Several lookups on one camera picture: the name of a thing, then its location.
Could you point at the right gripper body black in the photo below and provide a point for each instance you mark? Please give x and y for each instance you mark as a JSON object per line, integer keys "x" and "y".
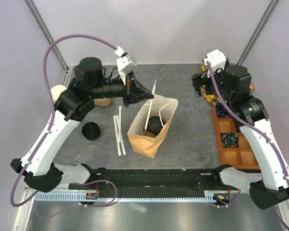
{"x": 202, "y": 79}

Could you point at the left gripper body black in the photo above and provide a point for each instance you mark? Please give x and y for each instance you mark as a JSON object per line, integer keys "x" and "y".
{"x": 127, "y": 95}

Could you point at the white straw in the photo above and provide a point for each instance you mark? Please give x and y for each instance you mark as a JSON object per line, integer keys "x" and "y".
{"x": 119, "y": 122}
{"x": 150, "y": 106}
{"x": 117, "y": 135}
{"x": 123, "y": 147}

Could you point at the black plastic cup lid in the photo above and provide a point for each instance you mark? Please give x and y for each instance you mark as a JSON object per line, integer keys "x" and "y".
{"x": 154, "y": 125}

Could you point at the brown paper coffee cup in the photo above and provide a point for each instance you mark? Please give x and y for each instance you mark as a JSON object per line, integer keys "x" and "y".
{"x": 149, "y": 134}

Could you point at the brown paper bag with handles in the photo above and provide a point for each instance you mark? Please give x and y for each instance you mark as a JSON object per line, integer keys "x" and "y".
{"x": 163, "y": 107}

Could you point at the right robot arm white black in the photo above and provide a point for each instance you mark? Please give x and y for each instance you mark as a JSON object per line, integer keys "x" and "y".
{"x": 252, "y": 120}

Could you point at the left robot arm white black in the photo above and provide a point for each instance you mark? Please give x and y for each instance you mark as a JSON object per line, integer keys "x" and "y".
{"x": 71, "y": 107}

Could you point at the camouflage folded cloth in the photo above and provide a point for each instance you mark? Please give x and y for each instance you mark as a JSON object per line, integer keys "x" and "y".
{"x": 207, "y": 96}

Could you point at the brown pulp cup carrier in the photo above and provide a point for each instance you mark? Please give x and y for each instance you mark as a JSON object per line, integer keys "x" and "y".
{"x": 104, "y": 102}

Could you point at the dark blue striped rolled item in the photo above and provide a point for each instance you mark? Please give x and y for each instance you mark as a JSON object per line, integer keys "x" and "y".
{"x": 221, "y": 111}

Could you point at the stack of black lids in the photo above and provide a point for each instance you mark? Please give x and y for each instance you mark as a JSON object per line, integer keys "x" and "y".
{"x": 91, "y": 131}

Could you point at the blue yellow rolled item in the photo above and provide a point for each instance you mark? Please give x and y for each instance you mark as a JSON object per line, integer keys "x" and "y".
{"x": 230, "y": 140}

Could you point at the stack of paper cups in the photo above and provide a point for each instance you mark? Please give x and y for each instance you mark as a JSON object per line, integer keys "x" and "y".
{"x": 56, "y": 91}

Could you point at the orange wooden compartment tray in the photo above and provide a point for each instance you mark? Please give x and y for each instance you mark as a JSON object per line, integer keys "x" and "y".
{"x": 240, "y": 157}

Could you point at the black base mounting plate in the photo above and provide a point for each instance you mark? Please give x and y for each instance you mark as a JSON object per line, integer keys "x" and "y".
{"x": 158, "y": 182}

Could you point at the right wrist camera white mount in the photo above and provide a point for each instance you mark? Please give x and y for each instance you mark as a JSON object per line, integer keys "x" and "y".
{"x": 217, "y": 60}

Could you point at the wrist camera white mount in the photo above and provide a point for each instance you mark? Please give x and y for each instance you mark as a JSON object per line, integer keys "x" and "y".
{"x": 125, "y": 63}
{"x": 217, "y": 60}

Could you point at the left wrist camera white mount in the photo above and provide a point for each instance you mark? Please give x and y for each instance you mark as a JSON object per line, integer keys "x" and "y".
{"x": 125, "y": 63}

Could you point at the grey slotted cable duct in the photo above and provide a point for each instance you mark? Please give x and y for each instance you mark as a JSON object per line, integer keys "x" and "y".
{"x": 85, "y": 197}

